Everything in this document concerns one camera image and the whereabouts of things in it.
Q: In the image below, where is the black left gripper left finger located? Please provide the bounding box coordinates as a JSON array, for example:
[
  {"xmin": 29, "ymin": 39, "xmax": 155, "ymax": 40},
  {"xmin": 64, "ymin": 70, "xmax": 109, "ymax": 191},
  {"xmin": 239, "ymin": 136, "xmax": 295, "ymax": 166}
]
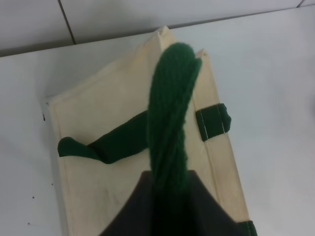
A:
[{"xmin": 101, "ymin": 172, "xmax": 155, "ymax": 236}]

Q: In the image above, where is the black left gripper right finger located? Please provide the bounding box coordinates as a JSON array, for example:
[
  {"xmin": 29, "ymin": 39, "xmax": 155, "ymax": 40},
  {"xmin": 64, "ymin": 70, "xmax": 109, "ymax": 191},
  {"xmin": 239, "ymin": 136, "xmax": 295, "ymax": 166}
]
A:
[{"xmin": 183, "ymin": 171, "xmax": 252, "ymax": 236}]

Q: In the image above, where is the white linen tote bag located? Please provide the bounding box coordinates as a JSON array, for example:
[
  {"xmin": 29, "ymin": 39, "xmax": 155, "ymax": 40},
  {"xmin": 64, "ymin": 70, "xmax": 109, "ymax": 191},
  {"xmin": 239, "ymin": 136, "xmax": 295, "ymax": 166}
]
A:
[{"xmin": 48, "ymin": 27, "xmax": 255, "ymax": 236}]

